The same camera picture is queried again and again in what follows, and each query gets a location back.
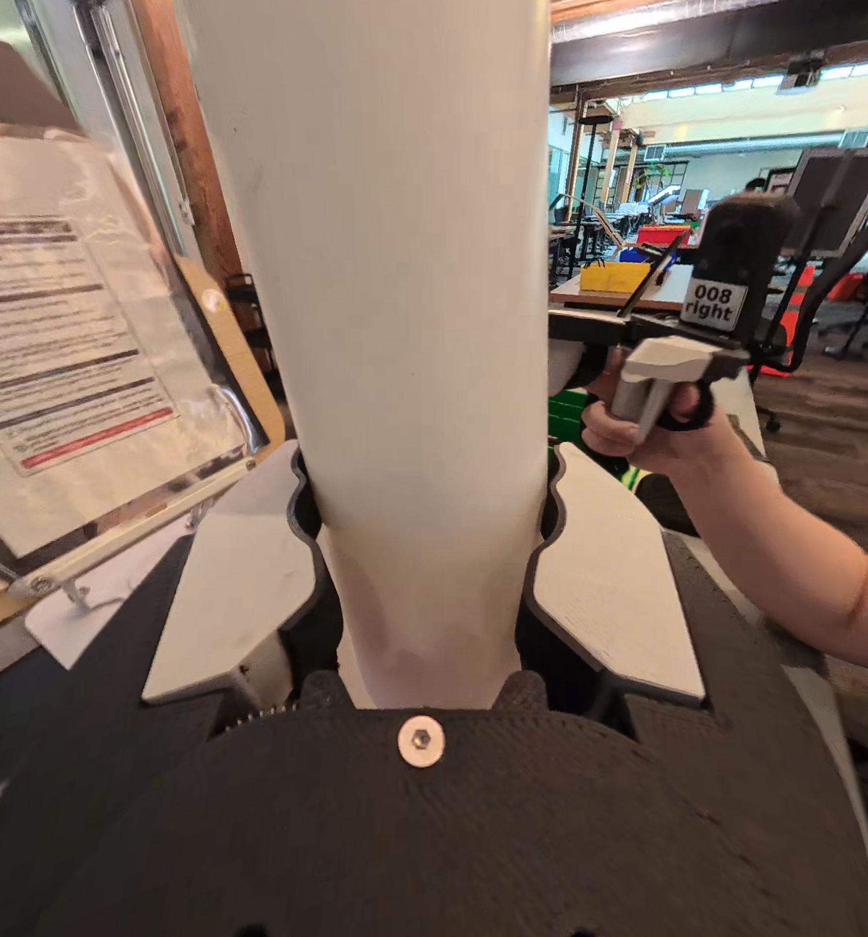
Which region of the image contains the person's right forearm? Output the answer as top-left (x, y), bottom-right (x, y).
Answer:
top-left (668, 447), bottom-right (868, 674)

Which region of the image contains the white plastic water bottle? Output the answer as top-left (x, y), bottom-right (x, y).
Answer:
top-left (174, 0), bottom-right (552, 711)

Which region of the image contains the white top neighbouring desk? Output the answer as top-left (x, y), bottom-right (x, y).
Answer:
top-left (548, 260), bottom-right (786, 316)

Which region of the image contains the black utility cart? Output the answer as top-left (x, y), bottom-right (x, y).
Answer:
top-left (225, 272), bottom-right (277, 374)

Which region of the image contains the grey board on stand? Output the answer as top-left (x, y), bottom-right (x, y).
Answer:
top-left (784, 145), bottom-right (868, 259)

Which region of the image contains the ceiling projector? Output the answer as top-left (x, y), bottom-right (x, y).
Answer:
top-left (776, 55), bottom-right (826, 95)

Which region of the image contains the yellow plastic bin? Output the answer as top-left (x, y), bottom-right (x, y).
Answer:
top-left (579, 260), bottom-right (652, 292)

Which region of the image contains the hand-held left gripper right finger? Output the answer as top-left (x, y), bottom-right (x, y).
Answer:
top-left (525, 441), bottom-right (707, 707)

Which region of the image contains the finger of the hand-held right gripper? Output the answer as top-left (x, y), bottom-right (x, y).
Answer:
top-left (548, 340), bottom-right (610, 392)

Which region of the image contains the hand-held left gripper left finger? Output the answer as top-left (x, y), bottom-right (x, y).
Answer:
top-left (141, 447), bottom-right (326, 707)

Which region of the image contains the green plastic bin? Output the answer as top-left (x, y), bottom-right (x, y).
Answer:
top-left (548, 388), bottom-right (643, 493)

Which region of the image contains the person's right hand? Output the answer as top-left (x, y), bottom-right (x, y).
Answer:
top-left (580, 350), bottom-right (771, 506)

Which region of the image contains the black framed marker sign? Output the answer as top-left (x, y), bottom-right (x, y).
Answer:
top-left (615, 233), bottom-right (684, 321)

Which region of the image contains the acrylic sign stand wooden board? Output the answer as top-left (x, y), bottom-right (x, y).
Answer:
top-left (0, 117), bottom-right (286, 671)

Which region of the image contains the wooden post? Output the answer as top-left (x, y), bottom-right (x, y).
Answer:
top-left (130, 0), bottom-right (288, 400)

